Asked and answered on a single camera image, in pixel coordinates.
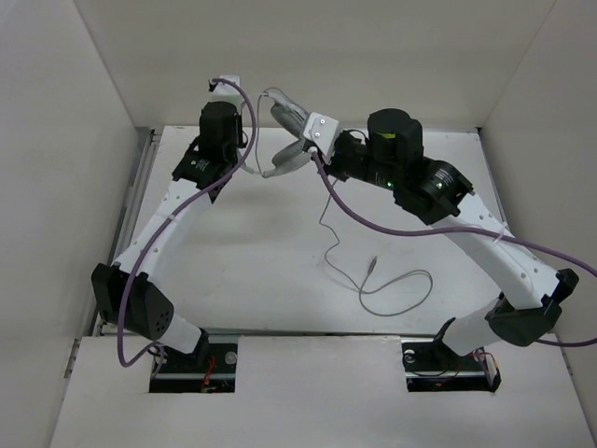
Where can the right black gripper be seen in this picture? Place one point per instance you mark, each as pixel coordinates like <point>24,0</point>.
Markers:
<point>337,151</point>

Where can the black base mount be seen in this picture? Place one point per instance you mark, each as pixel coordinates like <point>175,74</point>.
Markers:
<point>216,374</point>
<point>431,367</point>

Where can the left metal side rail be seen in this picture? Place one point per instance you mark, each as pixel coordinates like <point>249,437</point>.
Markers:
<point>143,160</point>

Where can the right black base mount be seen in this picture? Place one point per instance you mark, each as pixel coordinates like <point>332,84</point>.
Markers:
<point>431,367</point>

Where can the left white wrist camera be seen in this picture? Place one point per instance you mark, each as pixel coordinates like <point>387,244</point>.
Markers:
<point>225,91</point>

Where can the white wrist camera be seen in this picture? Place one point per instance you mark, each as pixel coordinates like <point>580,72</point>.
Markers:
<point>225,91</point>
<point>322,131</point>

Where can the white grey headphones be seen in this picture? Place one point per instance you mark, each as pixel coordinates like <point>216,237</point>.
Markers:
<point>287,155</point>

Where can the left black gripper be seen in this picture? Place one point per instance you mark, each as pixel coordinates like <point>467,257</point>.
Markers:
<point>242,144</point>

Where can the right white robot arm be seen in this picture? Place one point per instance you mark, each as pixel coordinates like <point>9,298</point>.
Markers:
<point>437,193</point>

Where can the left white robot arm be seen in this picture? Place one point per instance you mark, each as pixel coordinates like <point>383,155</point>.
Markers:
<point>127,292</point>

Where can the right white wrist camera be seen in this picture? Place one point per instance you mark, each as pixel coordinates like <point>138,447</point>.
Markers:
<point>322,131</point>

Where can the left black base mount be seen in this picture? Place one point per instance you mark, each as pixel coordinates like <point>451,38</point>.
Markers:
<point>216,374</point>

